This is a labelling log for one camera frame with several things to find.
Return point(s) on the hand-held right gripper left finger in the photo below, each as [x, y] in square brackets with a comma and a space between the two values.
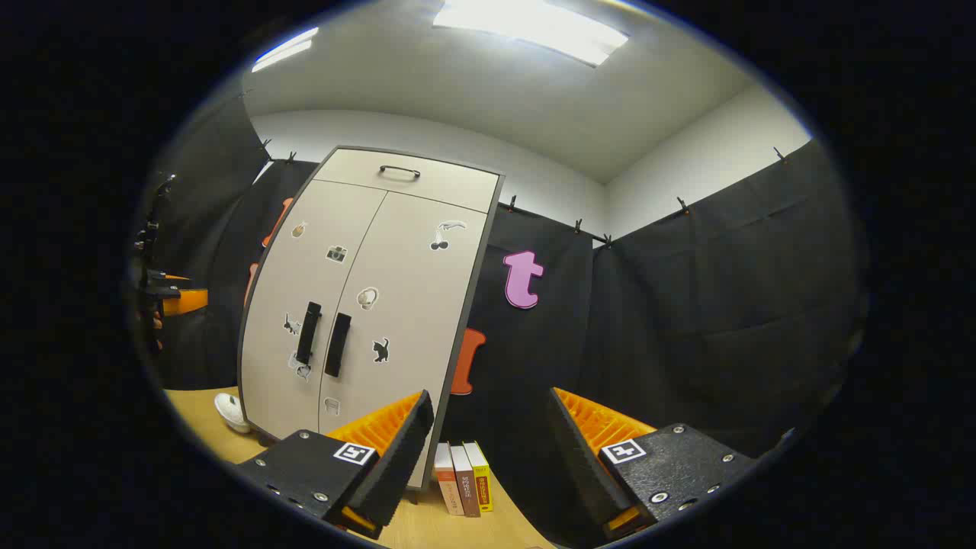
[400, 457]

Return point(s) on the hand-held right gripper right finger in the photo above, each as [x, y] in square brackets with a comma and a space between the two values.
[583, 457]

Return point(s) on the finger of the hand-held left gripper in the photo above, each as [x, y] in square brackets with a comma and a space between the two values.
[175, 277]
[187, 302]

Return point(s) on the beige cabinet door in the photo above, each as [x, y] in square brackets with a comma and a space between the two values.
[412, 305]
[320, 229]

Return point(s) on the beige double-door shoe cabinet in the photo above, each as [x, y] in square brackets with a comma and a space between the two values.
[476, 267]

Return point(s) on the beige cabinet drawer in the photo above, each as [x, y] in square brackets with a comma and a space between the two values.
[450, 187]

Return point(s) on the white and orange book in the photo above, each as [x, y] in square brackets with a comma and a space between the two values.
[446, 480]

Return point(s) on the brown book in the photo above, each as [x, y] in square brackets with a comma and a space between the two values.
[465, 488]

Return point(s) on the white pumpkin ornament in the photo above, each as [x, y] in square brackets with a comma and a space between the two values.
[231, 412]

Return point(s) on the black backdrop cloth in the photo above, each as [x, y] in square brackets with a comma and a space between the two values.
[686, 305]

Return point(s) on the small ceiling light panel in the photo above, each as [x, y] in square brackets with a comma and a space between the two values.
[286, 49]

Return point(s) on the large ceiling light panel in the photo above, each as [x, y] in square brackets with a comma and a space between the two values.
[534, 27]

